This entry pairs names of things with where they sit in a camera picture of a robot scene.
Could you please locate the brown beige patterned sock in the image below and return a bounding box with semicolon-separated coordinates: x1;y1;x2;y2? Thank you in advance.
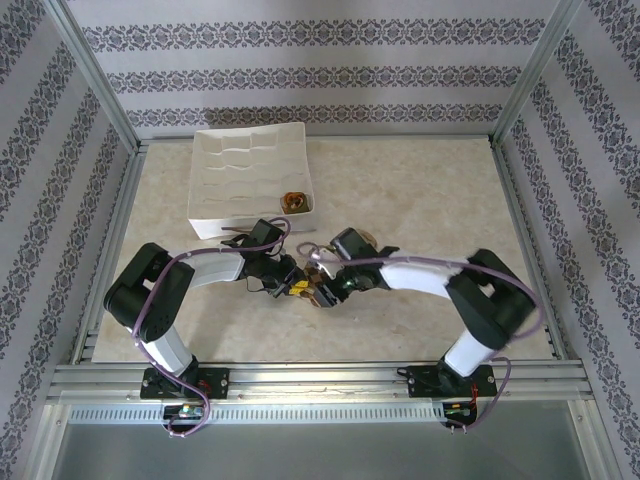
298;264;327;306

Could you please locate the brown round pastry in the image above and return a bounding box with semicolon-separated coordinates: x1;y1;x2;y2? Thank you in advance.
278;190;311;215

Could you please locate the white divided organizer box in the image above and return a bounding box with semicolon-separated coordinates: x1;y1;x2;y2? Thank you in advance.
186;122;318;240

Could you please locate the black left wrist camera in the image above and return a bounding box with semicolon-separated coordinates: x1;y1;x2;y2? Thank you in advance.
248;218;285;247

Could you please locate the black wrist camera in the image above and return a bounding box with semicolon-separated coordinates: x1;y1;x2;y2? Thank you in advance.
331;228;380;262
248;218;285;247

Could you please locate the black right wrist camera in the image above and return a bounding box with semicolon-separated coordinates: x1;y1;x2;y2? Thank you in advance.
331;228;380;262

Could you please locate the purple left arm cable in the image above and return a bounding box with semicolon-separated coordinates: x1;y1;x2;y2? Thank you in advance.
130;216;294;441

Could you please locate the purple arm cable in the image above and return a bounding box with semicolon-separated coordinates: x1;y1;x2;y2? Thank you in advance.
130;216;294;441
296;242;545;432

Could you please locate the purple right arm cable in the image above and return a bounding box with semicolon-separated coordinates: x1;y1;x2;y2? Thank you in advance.
296;242;545;432

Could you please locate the aluminium mounting rail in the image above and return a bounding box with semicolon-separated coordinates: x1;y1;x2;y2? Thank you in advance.
47;360;594;402

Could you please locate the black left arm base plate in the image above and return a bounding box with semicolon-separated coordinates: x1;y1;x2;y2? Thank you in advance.
140;367;231;401

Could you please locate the slotted metal cable duct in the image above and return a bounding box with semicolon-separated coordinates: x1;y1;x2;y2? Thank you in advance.
67;401;447;425

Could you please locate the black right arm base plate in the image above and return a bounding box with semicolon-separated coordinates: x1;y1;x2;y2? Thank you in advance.
406;364;496;400

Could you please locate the aluminium side rail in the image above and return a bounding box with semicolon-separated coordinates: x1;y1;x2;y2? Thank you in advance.
73;147;147;364
491;142;569;360

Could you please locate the aluminium frame post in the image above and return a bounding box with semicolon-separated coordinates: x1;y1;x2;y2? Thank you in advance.
491;0;585;146
42;0;140;152

